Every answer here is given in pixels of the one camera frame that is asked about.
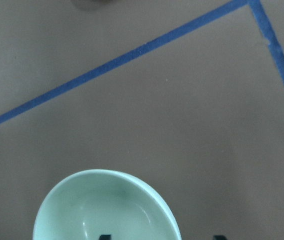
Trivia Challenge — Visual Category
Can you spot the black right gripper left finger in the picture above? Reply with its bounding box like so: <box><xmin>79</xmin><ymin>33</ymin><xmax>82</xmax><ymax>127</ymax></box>
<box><xmin>98</xmin><ymin>234</ymin><xmax>112</xmax><ymax>240</ymax></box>

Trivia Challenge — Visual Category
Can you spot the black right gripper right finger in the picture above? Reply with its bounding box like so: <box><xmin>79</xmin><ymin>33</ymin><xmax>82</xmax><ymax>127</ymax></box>
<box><xmin>212</xmin><ymin>235</ymin><xmax>227</xmax><ymax>240</ymax></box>

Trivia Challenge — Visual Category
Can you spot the light green bowl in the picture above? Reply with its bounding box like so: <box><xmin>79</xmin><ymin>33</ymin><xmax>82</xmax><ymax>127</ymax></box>
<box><xmin>33</xmin><ymin>169</ymin><xmax>181</xmax><ymax>240</ymax></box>

